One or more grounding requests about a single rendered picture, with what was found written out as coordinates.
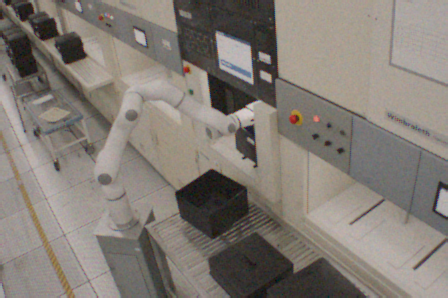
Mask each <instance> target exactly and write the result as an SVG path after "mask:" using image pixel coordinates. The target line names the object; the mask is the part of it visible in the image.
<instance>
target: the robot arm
mask: <svg viewBox="0 0 448 298"><path fill-rule="evenodd" d="M147 101H163V102H166V103H167V104H168V105H170V106H172V107H173V108H176V110H178V111H179V112H181V113H183V115H186V116H187V117H189V118H191V119H193V120H194V121H197V122H202V123H204V124H207V125H206V126H205V131H206V133H207V136H208V138H209V139H210V140H216V139H218V138H220V137H222V136H233V135H234V134H235V133H236V130H237V129H239V128H242V127H246V126H248V125H252V124H254V111H251V109H249V108H248V109H247V108H244V109H242V110H240V111H237V112H236V113H234V114H232V115H228V116H226V115H224V114H222V112H220V111H217V110H215V109H214V108H210V107H208V106H205V105H204V104H200V102H198V101H196V100H195V99H194V98H192V97H190V95H188V94H186V93H185V92H184V91H182V90H180V88H177V87H176V86H175V85H173V84H171V83H170V82H168V81H167V80H164V79H155V80H153V81H151V82H149V83H145V84H136V85H134V86H132V87H130V88H129V89H127V90H126V91H125V93H124V94H123V101H122V106H121V109H120V111H119V115H118V117H117V118H116V121H115V122H114V123H113V127H112V128H111V130H110V134H109V136H108V138H107V142H106V144H105V148H104V150H101V151H100V152H99V154H98V156H97V160H96V164H95V168H94V177H95V180H96V181H97V182H98V183H99V184H100V185H102V189H103V195H104V197H105V199H106V202H107V206H108V208H109V211H110V212H109V216H108V218H107V224H108V226H109V227H110V228H111V229H114V230H123V231H124V230H126V229H128V228H131V227H133V226H134V225H135V224H137V222H138V221H139V211H138V210H136V208H134V207H130V203H129V199H128V196H127V194H126V189H125V186H124V183H123V177H122V166H121V162H122V157H123V154H124V150H125V147H126V145H127V141H128V140H129V138H130V134H131V133H132V131H133V130H134V128H135V127H137V124H138V123H139V121H140V117H141V114H142V111H143V103H144V102H147Z"/></svg>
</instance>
